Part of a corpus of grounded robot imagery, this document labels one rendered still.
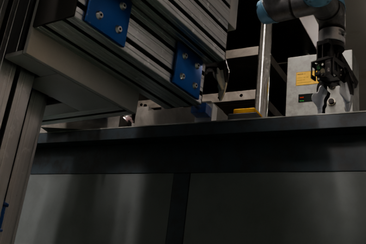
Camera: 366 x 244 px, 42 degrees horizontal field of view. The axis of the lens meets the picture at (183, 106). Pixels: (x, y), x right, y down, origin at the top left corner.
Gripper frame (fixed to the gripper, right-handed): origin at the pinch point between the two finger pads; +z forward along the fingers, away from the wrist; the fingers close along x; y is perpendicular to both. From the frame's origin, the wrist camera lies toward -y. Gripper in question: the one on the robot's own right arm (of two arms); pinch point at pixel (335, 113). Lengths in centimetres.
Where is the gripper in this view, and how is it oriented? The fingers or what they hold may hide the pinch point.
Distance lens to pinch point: 138.9
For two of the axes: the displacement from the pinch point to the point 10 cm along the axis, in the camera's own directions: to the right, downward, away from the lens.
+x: 7.0, -1.8, -6.9
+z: -1.2, 9.3, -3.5
